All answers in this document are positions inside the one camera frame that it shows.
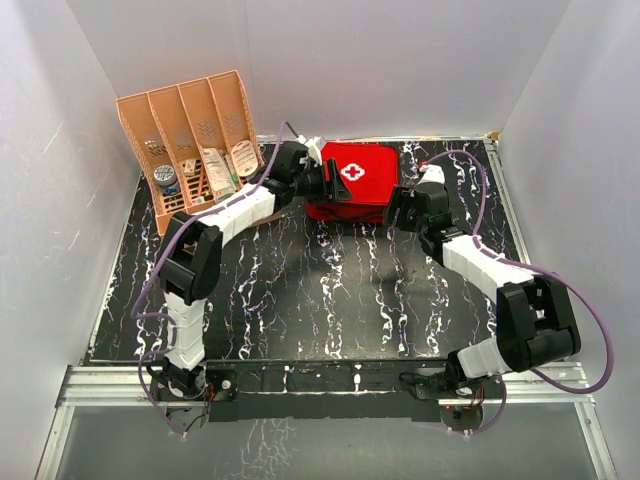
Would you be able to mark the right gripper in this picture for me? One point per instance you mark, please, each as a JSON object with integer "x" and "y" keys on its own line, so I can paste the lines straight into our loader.
{"x": 402, "y": 198}

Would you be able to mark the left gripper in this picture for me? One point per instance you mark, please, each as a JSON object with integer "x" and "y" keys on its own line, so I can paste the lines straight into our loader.
{"x": 333, "y": 189}

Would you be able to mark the red black medicine case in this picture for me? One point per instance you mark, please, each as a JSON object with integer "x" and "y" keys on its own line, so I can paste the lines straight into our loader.
{"x": 369, "y": 172}

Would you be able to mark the orange plastic file organizer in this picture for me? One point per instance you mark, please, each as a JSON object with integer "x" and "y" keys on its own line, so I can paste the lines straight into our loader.
{"x": 174, "y": 123}

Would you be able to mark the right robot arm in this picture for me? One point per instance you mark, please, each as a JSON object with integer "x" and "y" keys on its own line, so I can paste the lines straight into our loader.
{"x": 535, "y": 321}

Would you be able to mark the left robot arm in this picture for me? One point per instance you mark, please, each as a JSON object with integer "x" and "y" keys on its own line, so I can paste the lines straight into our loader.
{"x": 191, "y": 254}

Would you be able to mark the white medicine box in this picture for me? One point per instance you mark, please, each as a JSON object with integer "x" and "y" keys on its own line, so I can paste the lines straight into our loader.
{"x": 219, "y": 176}

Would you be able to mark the small medicine boxes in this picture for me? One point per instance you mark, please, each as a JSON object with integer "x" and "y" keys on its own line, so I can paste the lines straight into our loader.
{"x": 196, "y": 182}

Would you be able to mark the oval blister card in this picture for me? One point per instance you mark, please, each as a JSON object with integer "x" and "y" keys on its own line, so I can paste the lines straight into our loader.
{"x": 244, "y": 159}

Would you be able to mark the round blue tin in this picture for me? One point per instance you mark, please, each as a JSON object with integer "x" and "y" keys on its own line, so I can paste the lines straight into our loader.
{"x": 166, "y": 179}

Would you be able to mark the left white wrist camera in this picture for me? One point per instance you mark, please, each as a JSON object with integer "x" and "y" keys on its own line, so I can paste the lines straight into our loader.
{"x": 314, "y": 147}

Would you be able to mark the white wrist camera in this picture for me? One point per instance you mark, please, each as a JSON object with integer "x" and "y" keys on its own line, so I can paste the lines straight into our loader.
{"x": 314, "y": 147}
{"x": 431, "y": 173}

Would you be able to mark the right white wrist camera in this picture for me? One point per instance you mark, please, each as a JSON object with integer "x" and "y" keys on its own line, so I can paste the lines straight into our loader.
{"x": 431, "y": 173}

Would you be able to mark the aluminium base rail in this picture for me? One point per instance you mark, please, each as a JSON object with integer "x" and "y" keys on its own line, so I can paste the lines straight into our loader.
{"x": 279, "y": 428}

